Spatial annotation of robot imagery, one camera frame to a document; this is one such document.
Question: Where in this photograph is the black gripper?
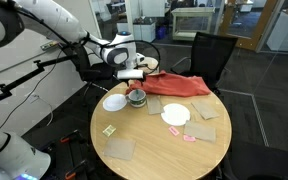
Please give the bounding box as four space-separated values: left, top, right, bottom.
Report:
127 78 145 96

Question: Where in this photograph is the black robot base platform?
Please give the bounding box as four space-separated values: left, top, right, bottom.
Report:
38 131 98 180

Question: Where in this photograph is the white and green mug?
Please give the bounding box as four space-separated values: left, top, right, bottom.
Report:
125 89 148 109

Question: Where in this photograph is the grey cardboard coaster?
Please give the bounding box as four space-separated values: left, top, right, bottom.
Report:
191 100 221 121
146 94 165 116
183 120 217 144

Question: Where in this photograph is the white ceramic plate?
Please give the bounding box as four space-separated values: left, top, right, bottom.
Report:
102 93 128 113

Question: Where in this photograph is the orange fleece cloth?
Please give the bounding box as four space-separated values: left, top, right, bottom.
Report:
125 69 212 98

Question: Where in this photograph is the white round paper disc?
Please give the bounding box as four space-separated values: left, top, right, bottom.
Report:
160 103 192 127

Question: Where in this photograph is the yellow-green sachet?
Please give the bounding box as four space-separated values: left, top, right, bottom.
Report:
102 124 117 138

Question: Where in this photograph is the black mesh office chair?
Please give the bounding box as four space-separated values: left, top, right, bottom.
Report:
223 139 288 180
170 31 239 92
73 44 118 88

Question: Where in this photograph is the white low cabinet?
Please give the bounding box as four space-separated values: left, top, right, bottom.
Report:
116 18 157 43

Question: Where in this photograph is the clear plastic packet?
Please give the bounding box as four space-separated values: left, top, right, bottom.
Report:
103 137 137 161

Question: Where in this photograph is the pale green utility cart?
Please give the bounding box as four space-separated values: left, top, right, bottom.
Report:
171 7 216 42

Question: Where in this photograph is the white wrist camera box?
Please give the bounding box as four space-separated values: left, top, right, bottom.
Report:
116 69 144 81

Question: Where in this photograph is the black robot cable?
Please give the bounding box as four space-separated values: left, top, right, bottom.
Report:
130 39 162 75

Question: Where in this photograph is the black clamp orange handle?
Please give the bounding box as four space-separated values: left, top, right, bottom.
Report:
64 159 89 180
59 130 82 144

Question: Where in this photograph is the grey wall power strip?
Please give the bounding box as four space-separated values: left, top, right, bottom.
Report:
39 39 59 52

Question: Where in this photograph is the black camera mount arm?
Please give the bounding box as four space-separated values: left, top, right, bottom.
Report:
0 54 82 103

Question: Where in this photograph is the wooden door frame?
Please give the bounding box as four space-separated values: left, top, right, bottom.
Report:
218 0 280 52

